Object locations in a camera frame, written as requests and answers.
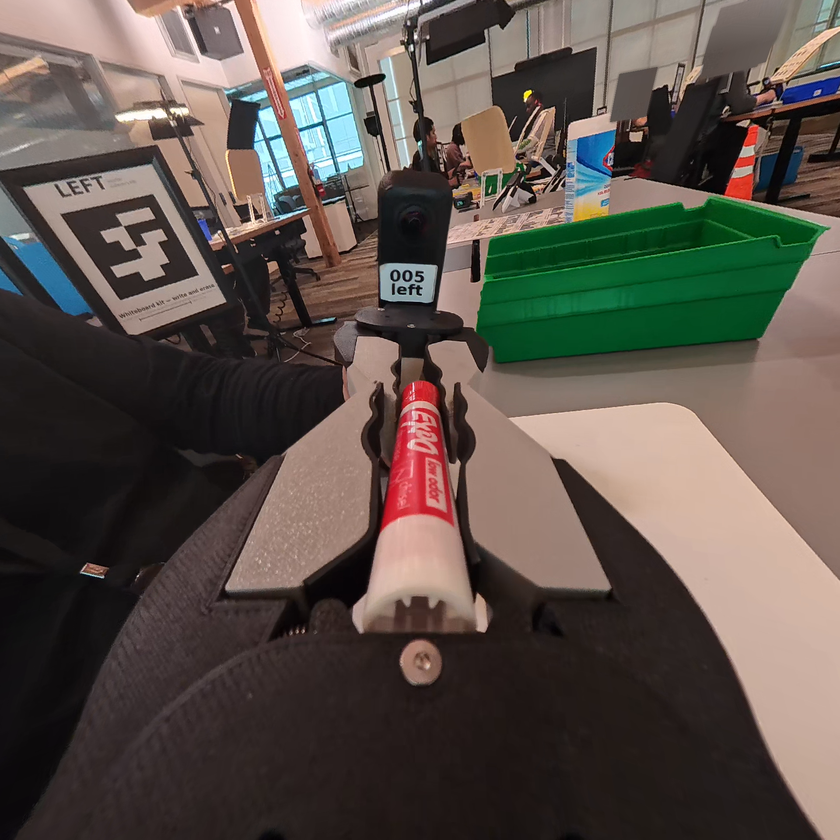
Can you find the silver air duct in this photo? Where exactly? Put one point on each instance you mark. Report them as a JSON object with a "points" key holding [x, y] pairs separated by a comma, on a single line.
{"points": [[367, 33]]}

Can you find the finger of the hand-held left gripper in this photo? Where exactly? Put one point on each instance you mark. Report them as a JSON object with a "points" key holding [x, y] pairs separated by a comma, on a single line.
{"points": [[449, 364], [371, 364]]}

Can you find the red marker cap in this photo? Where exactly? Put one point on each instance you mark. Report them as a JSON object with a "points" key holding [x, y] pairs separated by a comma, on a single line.
{"points": [[420, 392]]}

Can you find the overhead panel light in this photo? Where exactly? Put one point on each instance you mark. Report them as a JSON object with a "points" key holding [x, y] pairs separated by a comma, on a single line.
{"points": [[466, 26]]}

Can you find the printed paper sheets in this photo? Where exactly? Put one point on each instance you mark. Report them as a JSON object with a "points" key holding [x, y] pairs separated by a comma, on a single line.
{"points": [[512, 223]]}

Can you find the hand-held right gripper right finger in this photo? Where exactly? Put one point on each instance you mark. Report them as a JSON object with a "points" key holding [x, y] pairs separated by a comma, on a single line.
{"points": [[538, 518]]}

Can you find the orange traffic cone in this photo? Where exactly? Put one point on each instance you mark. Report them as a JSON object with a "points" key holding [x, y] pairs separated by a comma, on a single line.
{"points": [[741, 170]]}

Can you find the black wall screen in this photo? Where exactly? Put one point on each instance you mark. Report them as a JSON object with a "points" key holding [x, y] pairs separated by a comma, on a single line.
{"points": [[564, 79]]}

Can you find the black loudspeaker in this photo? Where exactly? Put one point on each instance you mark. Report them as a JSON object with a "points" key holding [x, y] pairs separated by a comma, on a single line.
{"points": [[215, 31]]}

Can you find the studio light on stand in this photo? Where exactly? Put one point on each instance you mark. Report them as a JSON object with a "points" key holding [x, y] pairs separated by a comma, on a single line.
{"points": [[157, 113]]}

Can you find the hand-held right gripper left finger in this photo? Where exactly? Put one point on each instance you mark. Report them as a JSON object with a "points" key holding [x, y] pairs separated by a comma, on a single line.
{"points": [[308, 512]]}

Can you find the wooden desk with black legs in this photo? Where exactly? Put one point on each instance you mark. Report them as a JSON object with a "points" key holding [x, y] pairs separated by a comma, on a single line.
{"points": [[275, 223]]}

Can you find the person's left forearm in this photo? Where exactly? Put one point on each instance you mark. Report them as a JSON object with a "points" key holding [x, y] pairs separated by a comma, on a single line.
{"points": [[197, 394]]}

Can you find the black light flag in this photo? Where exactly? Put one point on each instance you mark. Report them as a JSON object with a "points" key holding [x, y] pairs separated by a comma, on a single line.
{"points": [[243, 124]]}

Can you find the disinfecting wipes canister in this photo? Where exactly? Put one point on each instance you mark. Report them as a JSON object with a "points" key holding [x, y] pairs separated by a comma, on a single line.
{"points": [[590, 177]]}

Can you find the wooden support post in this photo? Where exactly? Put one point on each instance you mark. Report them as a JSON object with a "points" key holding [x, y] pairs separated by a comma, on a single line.
{"points": [[289, 131]]}

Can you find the red dry erase marker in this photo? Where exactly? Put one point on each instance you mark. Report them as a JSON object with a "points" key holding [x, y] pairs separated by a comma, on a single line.
{"points": [[420, 492]]}

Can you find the black monitor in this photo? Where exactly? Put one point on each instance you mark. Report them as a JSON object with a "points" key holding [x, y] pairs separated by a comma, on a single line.
{"points": [[682, 131]]}

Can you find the green plastic bin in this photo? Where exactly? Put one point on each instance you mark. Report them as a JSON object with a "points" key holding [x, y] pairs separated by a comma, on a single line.
{"points": [[623, 308]]}

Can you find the white whiteboard sheet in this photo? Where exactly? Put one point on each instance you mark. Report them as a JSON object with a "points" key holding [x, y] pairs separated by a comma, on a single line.
{"points": [[656, 492]]}

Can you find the wooden sign board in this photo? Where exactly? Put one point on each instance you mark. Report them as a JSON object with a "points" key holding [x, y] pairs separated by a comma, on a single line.
{"points": [[489, 141], [244, 174]]}

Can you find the framed fiducial marker sign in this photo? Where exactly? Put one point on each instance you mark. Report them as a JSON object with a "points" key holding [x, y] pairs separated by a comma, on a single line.
{"points": [[72, 197]]}

